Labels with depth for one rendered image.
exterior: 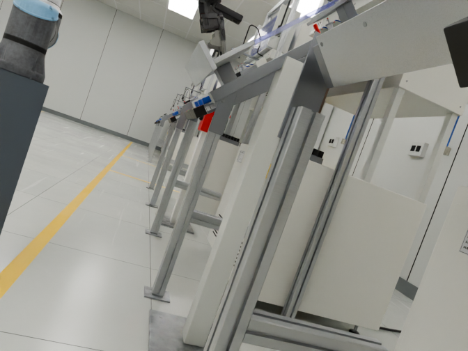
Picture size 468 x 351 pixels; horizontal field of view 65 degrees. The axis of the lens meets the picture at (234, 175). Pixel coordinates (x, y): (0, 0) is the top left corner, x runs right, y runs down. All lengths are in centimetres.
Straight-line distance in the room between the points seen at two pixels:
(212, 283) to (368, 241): 74
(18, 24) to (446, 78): 149
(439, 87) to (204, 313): 122
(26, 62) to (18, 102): 12
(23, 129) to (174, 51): 915
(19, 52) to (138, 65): 897
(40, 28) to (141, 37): 906
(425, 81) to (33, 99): 137
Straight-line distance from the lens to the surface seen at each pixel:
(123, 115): 1008
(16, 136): 123
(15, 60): 124
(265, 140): 99
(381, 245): 161
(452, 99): 172
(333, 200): 141
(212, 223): 127
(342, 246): 151
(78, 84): 1024
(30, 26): 126
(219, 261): 103
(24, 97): 122
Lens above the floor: 54
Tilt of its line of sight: 3 degrees down
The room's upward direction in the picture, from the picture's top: 20 degrees clockwise
